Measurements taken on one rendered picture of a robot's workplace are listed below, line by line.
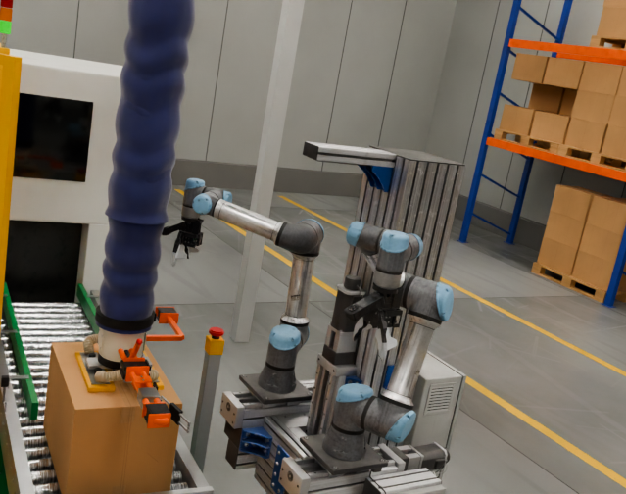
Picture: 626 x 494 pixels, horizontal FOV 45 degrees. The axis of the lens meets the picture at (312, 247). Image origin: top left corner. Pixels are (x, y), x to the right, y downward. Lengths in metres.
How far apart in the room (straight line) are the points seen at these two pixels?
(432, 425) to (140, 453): 1.11
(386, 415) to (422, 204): 0.72
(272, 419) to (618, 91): 7.91
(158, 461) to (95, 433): 0.29
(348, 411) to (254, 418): 0.56
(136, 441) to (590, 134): 8.27
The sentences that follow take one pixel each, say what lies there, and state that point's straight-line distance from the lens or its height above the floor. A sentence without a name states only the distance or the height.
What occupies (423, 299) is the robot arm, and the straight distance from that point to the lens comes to 2.52.
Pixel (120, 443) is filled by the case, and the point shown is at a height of 0.80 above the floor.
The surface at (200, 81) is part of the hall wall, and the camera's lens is 12.13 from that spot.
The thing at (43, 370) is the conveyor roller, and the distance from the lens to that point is 4.17.
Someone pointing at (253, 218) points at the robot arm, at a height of 1.68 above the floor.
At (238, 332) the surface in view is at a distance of 6.16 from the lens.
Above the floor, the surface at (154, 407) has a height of 1.10.
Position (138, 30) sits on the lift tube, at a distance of 2.82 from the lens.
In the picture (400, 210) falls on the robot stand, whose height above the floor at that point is 1.85.
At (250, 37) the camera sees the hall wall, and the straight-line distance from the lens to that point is 12.41.
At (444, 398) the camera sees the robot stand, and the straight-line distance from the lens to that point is 2.99.
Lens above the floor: 2.30
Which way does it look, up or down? 14 degrees down
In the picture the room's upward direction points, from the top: 10 degrees clockwise
